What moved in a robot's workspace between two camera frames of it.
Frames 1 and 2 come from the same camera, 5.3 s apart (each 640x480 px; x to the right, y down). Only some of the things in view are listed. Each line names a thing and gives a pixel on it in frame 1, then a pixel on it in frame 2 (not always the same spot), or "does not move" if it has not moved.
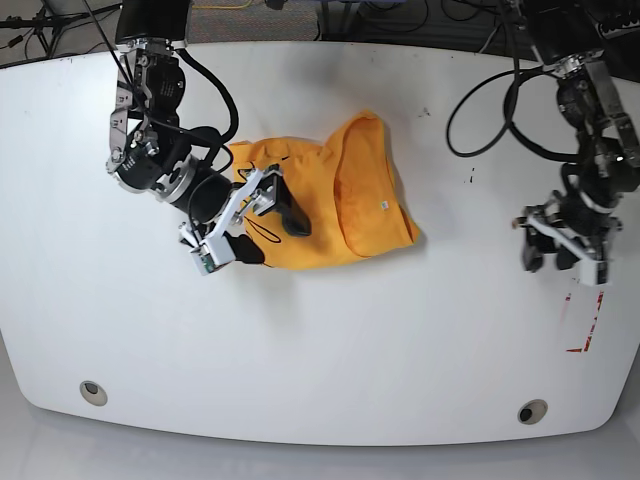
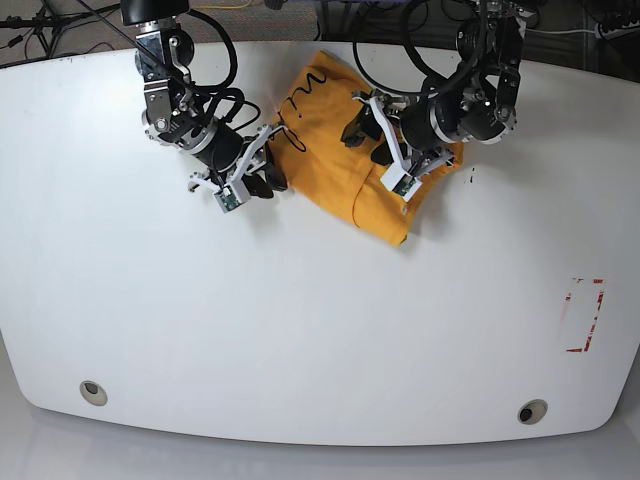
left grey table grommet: x=94 y=393 does not move
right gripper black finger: x=565 y=259 -> x=381 y=154
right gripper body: x=569 y=221 -> x=411 y=128
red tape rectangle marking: x=588 y=339 does not move
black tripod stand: x=47 y=27 does not move
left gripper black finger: x=244 y=249 -> x=257 y=186
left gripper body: x=216 y=202 -> x=230 y=158
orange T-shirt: x=344 y=182 -> x=319 y=167
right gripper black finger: x=536 y=245 -> x=364 y=124
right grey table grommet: x=532 y=411 does not move
